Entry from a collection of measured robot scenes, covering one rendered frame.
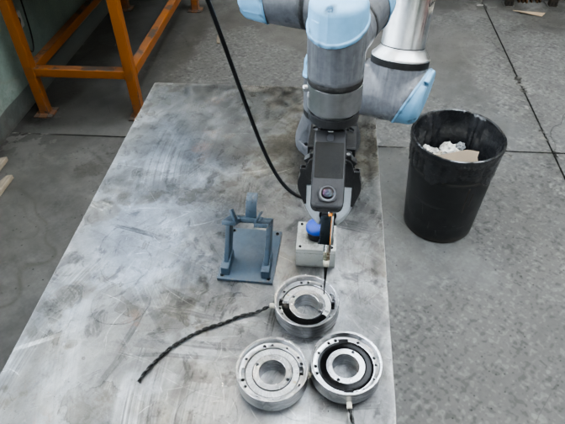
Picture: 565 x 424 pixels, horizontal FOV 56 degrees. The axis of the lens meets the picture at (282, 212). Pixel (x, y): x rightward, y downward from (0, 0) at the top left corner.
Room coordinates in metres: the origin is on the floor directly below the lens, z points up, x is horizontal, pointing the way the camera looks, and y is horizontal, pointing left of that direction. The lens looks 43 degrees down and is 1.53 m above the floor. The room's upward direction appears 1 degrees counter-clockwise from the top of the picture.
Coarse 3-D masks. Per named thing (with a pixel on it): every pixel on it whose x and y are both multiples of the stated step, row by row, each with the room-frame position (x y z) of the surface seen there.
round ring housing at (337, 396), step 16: (336, 336) 0.46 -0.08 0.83; (352, 336) 0.46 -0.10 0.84; (320, 352) 0.43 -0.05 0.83; (336, 352) 0.43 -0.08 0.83; (352, 352) 0.44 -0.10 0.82; (368, 352) 0.43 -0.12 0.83; (320, 384) 0.38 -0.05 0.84; (368, 384) 0.38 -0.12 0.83; (336, 400) 0.36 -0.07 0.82; (352, 400) 0.36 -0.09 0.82
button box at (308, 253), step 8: (304, 224) 0.69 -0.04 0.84; (304, 232) 0.67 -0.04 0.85; (304, 240) 0.65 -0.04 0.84; (312, 240) 0.65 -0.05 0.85; (296, 248) 0.63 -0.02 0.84; (304, 248) 0.63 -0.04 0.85; (312, 248) 0.63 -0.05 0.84; (320, 248) 0.63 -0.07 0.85; (296, 256) 0.63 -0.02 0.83; (304, 256) 0.63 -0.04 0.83; (312, 256) 0.63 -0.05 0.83; (320, 256) 0.63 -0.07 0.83; (296, 264) 0.63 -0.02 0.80; (304, 264) 0.63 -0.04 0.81; (312, 264) 0.63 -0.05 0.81; (320, 264) 0.63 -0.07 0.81
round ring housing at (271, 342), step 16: (256, 352) 0.44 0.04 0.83; (288, 352) 0.44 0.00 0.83; (240, 368) 0.41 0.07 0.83; (256, 368) 0.41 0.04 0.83; (272, 368) 0.42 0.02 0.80; (288, 368) 0.41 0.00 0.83; (304, 368) 0.41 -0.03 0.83; (240, 384) 0.38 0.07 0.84; (256, 384) 0.39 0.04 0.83; (272, 384) 0.38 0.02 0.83; (304, 384) 0.38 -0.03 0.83; (256, 400) 0.36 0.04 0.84; (272, 400) 0.35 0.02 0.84; (288, 400) 0.36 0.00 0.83
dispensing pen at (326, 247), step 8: (328, 216) 0.60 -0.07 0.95; (320, 224) 0.60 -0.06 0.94; (328, 224) 0.59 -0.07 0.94; (320, 232) 0.59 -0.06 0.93; (328, 232) 0.59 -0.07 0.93; (320, 240) 0.58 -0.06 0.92; (328, 240) 0.58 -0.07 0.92; (328, 248) 0.58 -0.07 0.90; (328, 256) 0.58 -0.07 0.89; (328, 264) 0.57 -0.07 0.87
